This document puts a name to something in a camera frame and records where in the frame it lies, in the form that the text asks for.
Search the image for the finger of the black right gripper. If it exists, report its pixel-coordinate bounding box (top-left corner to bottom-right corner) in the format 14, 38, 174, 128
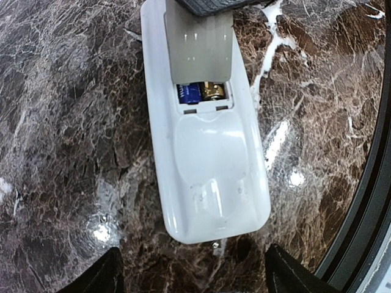
178, 0, 272, 17

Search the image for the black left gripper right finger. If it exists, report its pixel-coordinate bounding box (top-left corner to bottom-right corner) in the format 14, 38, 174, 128
265, 244, 338, 293

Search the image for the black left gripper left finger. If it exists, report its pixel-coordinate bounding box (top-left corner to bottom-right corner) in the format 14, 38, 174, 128
58, 247, 125, 293

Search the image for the grey battery cover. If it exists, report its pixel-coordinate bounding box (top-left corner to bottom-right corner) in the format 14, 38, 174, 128
164, 1, 233, 84

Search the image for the gold white AAA battery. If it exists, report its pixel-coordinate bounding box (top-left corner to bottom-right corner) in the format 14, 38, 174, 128
200, 81, 227, 101

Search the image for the purple blue AAA battery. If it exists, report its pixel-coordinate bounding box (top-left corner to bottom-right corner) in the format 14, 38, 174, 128
177, 83, 202, 104

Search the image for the white remote control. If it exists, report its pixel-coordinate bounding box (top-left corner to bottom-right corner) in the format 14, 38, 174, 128
141, 1, 271, 244

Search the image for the black front frame rail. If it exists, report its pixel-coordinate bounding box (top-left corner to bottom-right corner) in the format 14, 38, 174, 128
316, 76, 390, 292

